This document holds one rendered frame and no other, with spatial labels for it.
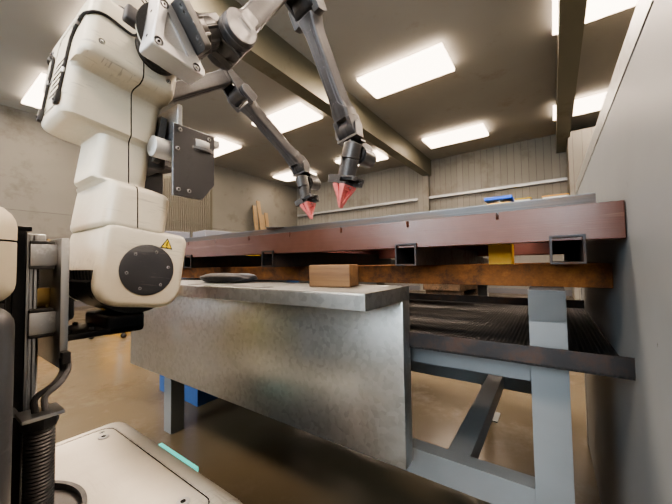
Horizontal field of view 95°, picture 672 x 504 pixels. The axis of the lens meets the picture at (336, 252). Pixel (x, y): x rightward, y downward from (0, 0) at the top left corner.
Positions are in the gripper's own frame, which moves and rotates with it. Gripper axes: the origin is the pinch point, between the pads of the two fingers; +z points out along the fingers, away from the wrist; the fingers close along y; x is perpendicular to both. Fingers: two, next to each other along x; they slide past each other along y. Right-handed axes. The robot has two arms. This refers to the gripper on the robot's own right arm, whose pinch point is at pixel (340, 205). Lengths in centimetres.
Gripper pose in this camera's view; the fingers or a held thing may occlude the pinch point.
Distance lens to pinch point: 100.3
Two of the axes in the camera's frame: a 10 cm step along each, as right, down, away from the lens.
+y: -7.7, -2.2, 6.0
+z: -2.0, 9.8, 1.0
